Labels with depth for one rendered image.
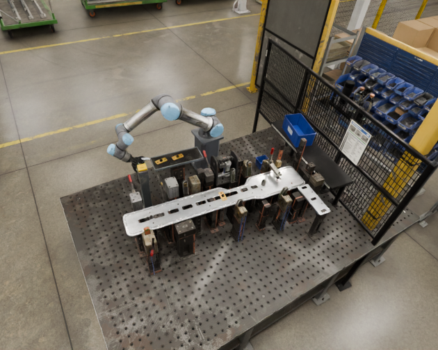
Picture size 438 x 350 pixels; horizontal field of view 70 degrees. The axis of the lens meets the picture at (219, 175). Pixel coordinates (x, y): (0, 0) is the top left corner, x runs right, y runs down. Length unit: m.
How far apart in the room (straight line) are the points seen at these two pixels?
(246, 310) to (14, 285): 2.09
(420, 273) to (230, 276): 2.11
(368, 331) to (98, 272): 2.25
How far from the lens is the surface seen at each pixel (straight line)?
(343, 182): 2.59
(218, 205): 2.22
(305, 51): 4.42
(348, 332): 3.13
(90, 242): 2.51
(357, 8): 6.42
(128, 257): 2.37
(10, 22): 7.77
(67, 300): 3.15
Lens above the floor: 2.72
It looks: 45 degrees down
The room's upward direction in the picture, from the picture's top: 5 degrees clockwise
